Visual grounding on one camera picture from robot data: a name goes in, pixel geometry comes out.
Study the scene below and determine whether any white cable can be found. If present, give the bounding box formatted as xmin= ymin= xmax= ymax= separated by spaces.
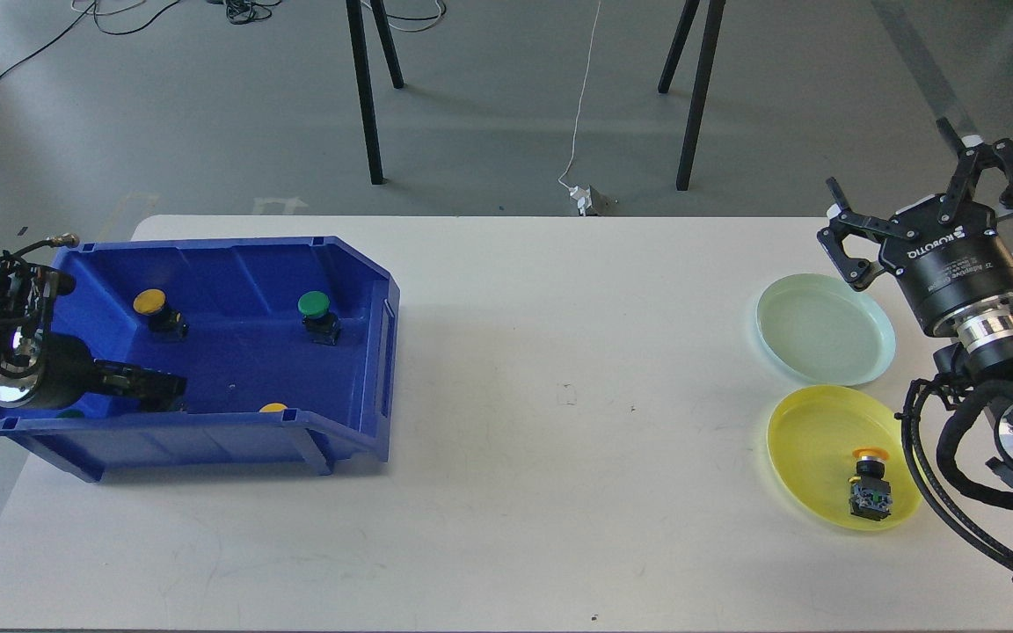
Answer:
xmin=558 ymin=0 xmax=602 ymax=190

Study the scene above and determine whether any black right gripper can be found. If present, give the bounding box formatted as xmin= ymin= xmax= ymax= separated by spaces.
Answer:
xmin=816 ymin=117 xmax=1013 ymax=339

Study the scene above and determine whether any white plug adapter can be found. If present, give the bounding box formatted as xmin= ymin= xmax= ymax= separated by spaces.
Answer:
xmin=568 ymin=186 xmax=609 ymax=217

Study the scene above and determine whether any black floor cable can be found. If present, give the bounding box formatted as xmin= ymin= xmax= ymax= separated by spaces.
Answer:
xmin=0 ymin=0 xmax=448 ymax=149

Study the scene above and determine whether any yellow plate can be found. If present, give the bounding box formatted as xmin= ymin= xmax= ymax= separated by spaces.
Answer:
xmin=765 ymin=385 xmax=922 ymax=532

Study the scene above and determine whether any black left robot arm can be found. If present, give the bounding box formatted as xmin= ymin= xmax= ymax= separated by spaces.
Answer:
xmin=0 ymin=233 xmax=186 ymax=412

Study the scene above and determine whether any light green plate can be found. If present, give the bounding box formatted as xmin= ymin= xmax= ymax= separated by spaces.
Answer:
xmin=753 ymin=273 xmax=897 ymax=386

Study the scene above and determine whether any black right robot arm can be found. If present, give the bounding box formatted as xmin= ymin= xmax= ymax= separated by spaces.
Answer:
xmin=817 ymin=118 xmax=1013 ymax=580

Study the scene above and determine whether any blue plastic bin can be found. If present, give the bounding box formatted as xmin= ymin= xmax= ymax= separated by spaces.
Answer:
xmin=0 ymin=236 xmax=399 ymax=482

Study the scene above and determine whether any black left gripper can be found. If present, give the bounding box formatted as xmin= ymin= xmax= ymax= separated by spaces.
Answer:
xmin=0 ymin=332 xmax=188 ymax=412

